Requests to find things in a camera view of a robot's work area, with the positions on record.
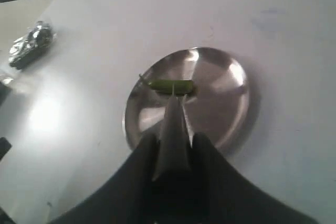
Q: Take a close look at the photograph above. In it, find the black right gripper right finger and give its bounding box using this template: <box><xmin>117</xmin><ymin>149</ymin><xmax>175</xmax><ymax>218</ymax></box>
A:
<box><xmin>183</xmin><ymin>133</ymin><xmax>317</xmax><ymax>223</ymax></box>

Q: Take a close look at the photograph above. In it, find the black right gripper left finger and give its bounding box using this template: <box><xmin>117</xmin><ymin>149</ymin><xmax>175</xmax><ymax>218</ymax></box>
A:
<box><xmin>48</xmin><ymin>132</ymin><xmax>158</xmax><ymax>224</ymax></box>

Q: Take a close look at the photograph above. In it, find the black handled serrated knife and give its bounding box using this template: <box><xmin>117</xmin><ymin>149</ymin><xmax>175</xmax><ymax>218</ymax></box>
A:
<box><xmin>152</xmin><ymin>82</ymin><xmax>192</xmax><ymax>182</ymax></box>

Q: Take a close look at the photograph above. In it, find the green cucumber piece with stem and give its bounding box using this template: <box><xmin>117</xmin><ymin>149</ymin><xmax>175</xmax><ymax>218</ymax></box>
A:
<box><xmin>139</xmin><ymin>75</ymin><xmax>195</xmax><ymax>95</ymax></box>

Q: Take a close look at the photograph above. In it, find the round stainless steel plate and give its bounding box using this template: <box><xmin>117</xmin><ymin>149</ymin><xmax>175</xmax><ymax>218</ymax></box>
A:
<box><xmin>123</xmin><ymin>47</ymin><xmax>250</xmax><ymax>154</ymax></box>

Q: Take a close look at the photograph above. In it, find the crumpled foil wrapped object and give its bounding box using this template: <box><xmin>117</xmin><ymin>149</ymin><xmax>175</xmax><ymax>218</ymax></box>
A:
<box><xmin>8</xmin><ymin>20</ymin><xmax>55</xmax><ymax>70</ymax></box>

